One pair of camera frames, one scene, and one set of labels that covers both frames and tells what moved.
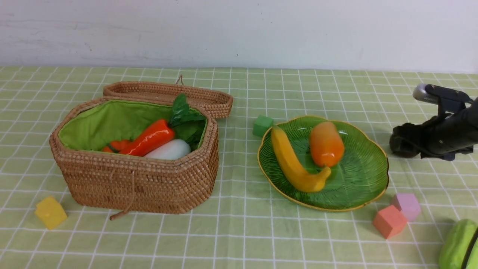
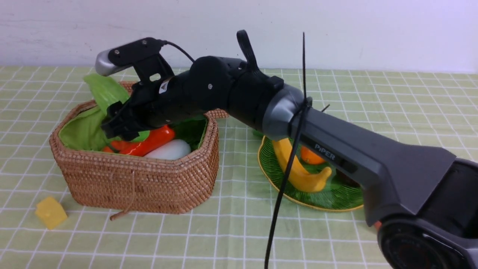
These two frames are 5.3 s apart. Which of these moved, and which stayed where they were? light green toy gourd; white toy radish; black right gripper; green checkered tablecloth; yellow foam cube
Moved: black right gripper; light green toy gourd
Stayed: yellow foam cube; white toy radish; green checkered tablecloth
